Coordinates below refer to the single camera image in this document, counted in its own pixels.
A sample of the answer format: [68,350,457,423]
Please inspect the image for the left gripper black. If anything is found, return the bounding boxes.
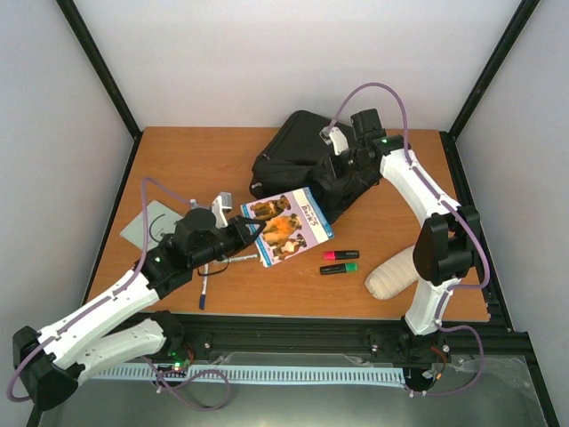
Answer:
[192,213,267,269]

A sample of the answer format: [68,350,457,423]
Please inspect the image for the black student backpack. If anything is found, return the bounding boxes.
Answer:
[249,110,381,224]

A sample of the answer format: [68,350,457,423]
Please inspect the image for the dog reader paperback book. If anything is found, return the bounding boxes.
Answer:
[240,187,334,268]

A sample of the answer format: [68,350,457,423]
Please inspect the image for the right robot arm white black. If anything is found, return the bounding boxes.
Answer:
[320,109,484,361]

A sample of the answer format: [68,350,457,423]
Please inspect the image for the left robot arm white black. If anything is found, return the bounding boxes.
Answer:
[12,207,266,411]

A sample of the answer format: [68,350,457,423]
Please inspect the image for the clear silver pen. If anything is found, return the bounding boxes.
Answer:
[227,254,259,263]

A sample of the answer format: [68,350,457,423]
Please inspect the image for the blue whiteboard marker pen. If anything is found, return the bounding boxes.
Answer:
[198,264,209,310]

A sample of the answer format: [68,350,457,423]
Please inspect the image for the pink highlighter marker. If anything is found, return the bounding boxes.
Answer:
[323,250,360,261]

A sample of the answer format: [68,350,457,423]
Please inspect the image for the grey notebook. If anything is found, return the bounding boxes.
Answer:
[120,200,181,250]

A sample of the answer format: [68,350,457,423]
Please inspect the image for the green highlighter marker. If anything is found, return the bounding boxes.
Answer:
[319,262,358,276]

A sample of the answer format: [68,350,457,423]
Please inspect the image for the beige ribbed pencil pouch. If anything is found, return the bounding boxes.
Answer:
[365,246,419,301]

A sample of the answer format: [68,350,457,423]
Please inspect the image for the green lit circuit board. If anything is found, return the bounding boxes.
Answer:
[172,355,194,372]

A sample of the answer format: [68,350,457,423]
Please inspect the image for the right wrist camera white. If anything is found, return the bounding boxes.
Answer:
[319,126,349,156]

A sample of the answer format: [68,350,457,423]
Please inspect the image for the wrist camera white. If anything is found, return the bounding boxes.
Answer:
[211,191,233,229]
[319,126,349,156]

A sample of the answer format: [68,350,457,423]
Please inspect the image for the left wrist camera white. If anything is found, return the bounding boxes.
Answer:
[211,191,233,229]

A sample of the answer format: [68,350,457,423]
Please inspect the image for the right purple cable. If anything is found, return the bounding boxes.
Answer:
[328,81,492,398]

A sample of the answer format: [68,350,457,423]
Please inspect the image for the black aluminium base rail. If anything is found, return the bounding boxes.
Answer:
[167,314,535,367]

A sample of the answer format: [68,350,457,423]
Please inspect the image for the light blue cable duct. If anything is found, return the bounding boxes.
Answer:
[95,363,405,388]

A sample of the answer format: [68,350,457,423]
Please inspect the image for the left black frame post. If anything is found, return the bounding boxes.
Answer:
[55,0,143,140]

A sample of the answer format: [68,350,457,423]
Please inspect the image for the black frame post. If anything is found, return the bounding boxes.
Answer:
[448,0,541,142]
[55,0,143,140]

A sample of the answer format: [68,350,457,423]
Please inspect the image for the right black frame post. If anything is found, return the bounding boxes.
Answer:
[448,0,541,142]

